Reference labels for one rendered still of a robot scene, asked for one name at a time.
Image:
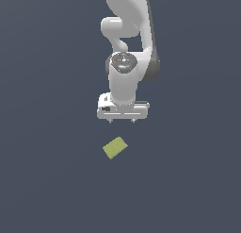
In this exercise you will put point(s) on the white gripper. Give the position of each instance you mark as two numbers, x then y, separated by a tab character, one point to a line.
123	112

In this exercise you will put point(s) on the yellow-green rectangular block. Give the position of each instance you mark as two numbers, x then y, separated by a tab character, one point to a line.
115	147

